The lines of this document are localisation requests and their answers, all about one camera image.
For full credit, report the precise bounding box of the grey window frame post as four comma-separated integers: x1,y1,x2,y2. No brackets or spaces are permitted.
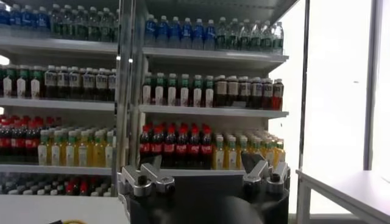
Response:
363,0,384,171

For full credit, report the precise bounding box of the red-capped cola bottle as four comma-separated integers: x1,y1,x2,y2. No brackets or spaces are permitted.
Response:
24,120,38,163
139,125,152,167
200,127,213,169
163,126,177,167
0,120,12,162
175,127,189,168
188,127,201,169
151,125,164,158
11,120,24,162

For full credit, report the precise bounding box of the blue water bottle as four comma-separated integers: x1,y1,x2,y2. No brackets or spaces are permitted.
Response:
204,19,216,51
156,16,169,49
180,17,193,49
36,6,49,31
192,18,205,50
0,2,9,27
168,16,181,49
21,5,34,29
9,4,21,27
144,14,157,48

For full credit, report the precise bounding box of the white-capped red drink bottle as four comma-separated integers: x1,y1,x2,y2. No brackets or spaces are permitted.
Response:
272,79,285,111

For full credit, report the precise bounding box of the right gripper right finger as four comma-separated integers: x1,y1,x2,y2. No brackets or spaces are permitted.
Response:
240,151,291,195

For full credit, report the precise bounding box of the beige-label dark drink bottle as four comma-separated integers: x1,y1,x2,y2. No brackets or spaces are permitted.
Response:
227,75,239,108
214,75,228,108

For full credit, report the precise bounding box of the black slanted frame pole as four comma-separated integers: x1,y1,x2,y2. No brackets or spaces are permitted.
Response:
297,0,311,169

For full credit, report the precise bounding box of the light grey side table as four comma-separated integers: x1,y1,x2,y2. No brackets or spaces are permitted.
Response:
294,169,390,224

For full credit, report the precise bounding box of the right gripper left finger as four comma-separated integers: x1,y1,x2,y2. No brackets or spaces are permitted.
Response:
117,154,177,198

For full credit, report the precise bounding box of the green water bottle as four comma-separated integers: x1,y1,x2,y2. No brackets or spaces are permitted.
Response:
227,18,239,51
85,7,98,41
261,20,273,52
60,4,73,40
239,19,251,51
99,8,111,42
73,5,85,40
272,21,285,55
49,4,62,39
216,17,228,51
250,20,262,52

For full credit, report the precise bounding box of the white-capped dark drink bottle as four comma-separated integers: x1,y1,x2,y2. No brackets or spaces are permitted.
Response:
261,78,274,110
250,77,263,110
82,68,95,100
107,69,118,102
95,69,108,101
44,66,57,99
238,76,250,109
57,66,69,99
68,67,81,100

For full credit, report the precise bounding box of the grey metal shelf unit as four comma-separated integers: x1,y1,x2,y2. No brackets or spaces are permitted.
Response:
0,0,137,197
127,0,301,177

